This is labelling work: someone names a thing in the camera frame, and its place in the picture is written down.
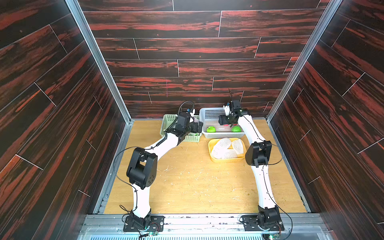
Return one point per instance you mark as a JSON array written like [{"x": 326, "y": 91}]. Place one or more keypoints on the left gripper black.
[{"x": 193, "y": 125}]

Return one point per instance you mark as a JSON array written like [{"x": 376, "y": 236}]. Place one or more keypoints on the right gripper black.
[{"x": 225, "y": 120}]

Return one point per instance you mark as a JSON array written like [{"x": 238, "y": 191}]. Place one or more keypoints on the green apple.
[
  {"x": 211, "y": 129},
  {"x": 236, "y": 129}
]

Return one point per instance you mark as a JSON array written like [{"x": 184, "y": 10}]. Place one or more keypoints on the white foam net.
[
  {"x": 237, "y": 146},
  {"x": 220, "y": 146},
  {"x": 229, "y": 154}
]

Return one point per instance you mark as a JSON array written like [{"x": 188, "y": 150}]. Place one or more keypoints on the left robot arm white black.
[{"x": 142, "y": 169}]

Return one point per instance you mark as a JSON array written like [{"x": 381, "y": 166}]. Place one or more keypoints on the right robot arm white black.
[{"x": 257, "y": 156}]

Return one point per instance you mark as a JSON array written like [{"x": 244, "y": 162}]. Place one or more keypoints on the green plastic basket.
[{"x": 168, "y": 120}]

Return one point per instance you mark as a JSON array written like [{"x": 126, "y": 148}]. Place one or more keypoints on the white plastic basket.
[{"x": 210, "y": 118}]

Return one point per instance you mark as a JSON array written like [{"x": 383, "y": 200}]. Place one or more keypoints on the yellow plastic tray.
[{"x": 214, "y": 141}]

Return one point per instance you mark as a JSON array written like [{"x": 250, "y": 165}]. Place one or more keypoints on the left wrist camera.
[{"x": 193, "y": 118}]

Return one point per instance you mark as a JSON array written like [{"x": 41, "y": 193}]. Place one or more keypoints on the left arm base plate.
[{"x": 150, "y": 223}]

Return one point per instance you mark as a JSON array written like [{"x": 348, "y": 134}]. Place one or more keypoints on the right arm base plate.
[{"x": 249, "y": 223}]

